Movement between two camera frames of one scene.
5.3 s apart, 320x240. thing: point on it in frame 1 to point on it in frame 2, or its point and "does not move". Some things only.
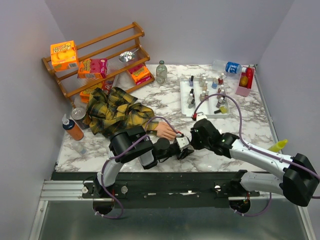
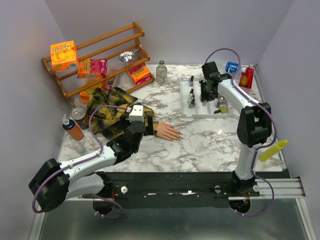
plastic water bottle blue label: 232,67 does not move
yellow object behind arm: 278,146 does not move
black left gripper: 184,153 to 149,130
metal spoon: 127,56 does not move
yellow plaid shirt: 109,108 does not move
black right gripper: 193,140 to 204,97
